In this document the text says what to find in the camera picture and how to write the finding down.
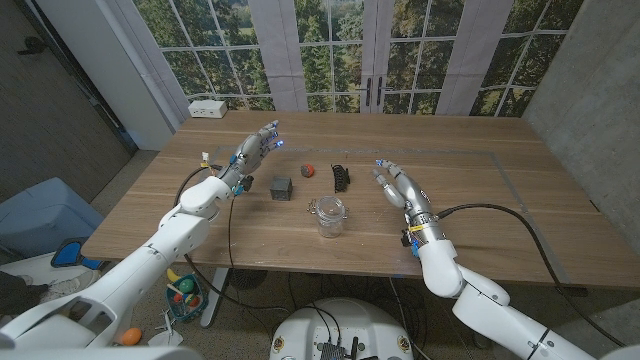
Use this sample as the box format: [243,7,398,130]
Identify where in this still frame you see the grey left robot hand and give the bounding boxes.
[215,119,284,197]

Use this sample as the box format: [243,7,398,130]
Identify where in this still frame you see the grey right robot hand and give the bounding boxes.
[370,158,446,249]

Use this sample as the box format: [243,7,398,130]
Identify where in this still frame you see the clear glass hinged jar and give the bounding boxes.
[307,195,349,239]

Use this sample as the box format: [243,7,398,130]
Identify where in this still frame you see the white left robot shoulder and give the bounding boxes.
[0,346,204,360]

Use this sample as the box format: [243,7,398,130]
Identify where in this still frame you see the white right robot shoulder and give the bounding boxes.
[599,344,640,360]

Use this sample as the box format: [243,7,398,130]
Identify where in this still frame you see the dark grey block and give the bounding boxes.
[269,176,294,202]

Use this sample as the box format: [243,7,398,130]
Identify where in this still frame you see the black hair clip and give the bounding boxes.
[330,163,351,194]

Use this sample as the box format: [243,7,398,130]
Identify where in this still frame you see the white power strip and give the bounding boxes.
[187,99,228,120]

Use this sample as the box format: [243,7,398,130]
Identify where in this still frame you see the printed window backdrop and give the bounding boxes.
[107,0,585,119]

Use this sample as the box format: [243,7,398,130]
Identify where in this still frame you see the round black floor disc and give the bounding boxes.
[228,268,269,292]

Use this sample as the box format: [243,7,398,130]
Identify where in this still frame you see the white robot torso base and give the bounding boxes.
[269,297,415,360]

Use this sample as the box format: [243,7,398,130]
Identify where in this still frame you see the grey table leg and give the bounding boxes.
[464,329,490,350]

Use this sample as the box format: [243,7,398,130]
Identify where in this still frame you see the white table leg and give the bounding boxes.
[199,267,230,330]

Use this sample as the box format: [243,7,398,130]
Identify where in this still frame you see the basket of colourful toys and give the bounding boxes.
[165,268,209,322]

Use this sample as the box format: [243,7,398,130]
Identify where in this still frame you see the white toy on floor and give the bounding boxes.
[149,309,184,347]

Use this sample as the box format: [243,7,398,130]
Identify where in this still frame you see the blue black paddle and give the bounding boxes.
[50,238,104,271]

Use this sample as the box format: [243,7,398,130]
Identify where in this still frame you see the blue plastic bin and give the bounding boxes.
[0,177,105,261]

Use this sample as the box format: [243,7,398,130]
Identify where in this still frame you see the white sneaker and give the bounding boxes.
[37,268,103,304]

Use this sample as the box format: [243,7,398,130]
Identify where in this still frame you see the person's dark trouser leg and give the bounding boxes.
[0,268,51,317]

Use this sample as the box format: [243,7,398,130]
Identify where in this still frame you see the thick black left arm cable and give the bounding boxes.
[173,164,224,209]

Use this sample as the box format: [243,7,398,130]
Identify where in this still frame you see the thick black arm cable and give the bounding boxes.
[437,202,626,349]
[173,164,224,209]

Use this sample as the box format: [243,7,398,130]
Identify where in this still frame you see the thin black left wrist cable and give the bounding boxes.
[227,194,237,269]

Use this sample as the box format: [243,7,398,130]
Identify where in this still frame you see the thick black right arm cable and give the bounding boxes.
[437,202,626,349]

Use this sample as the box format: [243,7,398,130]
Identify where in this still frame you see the black door handle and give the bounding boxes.
[17,35,49,56]

